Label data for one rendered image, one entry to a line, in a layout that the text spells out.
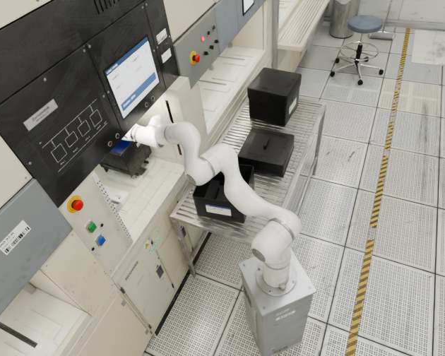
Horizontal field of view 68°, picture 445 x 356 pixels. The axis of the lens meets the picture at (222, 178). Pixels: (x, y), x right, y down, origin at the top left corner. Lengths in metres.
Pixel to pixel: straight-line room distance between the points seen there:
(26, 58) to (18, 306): 1.16
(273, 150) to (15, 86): 1.41
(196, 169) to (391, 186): 2.19
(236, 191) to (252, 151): 0.78
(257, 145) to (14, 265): 1.42
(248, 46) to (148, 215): 1.85
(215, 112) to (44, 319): 1.56
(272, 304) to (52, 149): 1.10
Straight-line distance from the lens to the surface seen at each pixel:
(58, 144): 1.22
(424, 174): 3.36
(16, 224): 1.20
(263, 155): 2.02
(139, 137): 1.68
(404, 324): 2.55
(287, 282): 1.65
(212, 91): 2.58
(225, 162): 1.32
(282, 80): 2.37
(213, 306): 2.45
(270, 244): 1.27
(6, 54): 1.09
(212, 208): 1.78
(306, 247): 2.65
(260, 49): 3.08
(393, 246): 2.80
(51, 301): 1.80
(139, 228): 1.79
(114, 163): 1.89
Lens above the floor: 2.26
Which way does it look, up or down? 47 degrees down
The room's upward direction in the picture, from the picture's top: 8 degrees counter-clockwise
